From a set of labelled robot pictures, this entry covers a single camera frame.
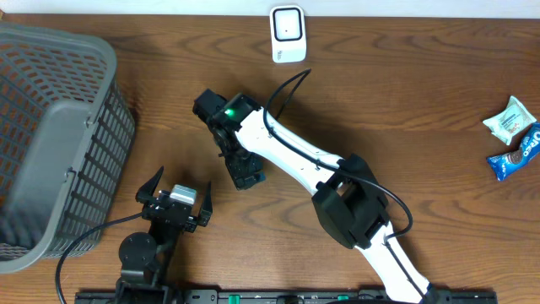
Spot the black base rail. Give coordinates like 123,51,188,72
74,286,499,304

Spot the white barcode scanner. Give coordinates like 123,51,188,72
269,5,307,63

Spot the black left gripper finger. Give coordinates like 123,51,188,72
135,166,164,204
197,182,213,227

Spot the grey plastic mesh basket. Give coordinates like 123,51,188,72
1,22,135,274

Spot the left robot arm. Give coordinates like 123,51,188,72
112,168,213,304

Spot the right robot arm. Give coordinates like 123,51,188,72
193,90,438,303

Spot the blue Oreo cookie pack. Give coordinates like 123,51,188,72
487,122,539,182

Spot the white mint tissue pack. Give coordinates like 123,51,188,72
483,95,537,145

